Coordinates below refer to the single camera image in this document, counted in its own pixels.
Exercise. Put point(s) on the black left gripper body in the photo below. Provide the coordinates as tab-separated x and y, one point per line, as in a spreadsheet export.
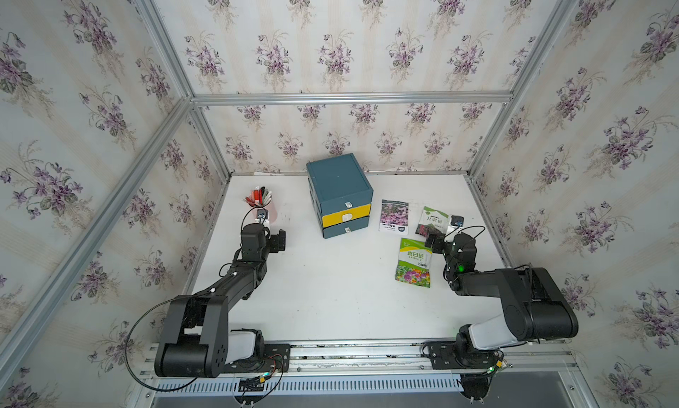
273	246

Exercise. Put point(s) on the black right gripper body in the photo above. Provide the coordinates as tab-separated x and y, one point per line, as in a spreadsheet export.
438	245

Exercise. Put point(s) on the green white seed bag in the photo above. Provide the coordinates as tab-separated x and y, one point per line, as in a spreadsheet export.
432	222

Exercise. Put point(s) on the green colourful flowers seed bag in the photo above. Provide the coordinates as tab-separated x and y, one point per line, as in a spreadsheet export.
413	264

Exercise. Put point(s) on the pink flowers seed bag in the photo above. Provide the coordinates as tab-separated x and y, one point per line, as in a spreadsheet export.
394	217

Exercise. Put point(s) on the yellow drawer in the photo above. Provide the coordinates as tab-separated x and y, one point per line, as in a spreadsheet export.
353	213

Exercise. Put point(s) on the teal drawer cabinet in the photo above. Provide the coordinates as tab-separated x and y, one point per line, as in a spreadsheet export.
335	177

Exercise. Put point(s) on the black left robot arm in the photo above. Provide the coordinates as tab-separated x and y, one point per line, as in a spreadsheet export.
196	340

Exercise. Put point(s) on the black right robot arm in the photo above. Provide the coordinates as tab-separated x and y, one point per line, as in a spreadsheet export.
532	306

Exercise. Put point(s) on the teal top drawer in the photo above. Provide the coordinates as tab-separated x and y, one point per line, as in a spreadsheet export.
340	204

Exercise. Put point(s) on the red and black pens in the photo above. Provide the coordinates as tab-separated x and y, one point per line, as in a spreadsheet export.
259	197

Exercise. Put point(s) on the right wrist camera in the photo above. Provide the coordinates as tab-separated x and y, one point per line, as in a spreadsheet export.
456	222

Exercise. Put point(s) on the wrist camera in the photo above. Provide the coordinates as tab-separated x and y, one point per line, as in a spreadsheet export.
262	216
456	222

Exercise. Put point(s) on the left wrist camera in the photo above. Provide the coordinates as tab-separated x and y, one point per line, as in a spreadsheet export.
262	216

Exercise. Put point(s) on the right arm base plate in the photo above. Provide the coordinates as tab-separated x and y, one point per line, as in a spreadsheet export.
467	355

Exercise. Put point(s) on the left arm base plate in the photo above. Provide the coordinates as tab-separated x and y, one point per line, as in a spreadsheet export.
273	358

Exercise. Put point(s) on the aluminium mounting rail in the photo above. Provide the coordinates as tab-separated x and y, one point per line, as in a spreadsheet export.
413	356

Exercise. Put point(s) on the white perforated cable duct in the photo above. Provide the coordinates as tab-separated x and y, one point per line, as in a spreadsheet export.
317	385

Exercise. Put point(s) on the aluminium frame profiles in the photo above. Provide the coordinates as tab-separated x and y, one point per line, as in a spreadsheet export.
33	323

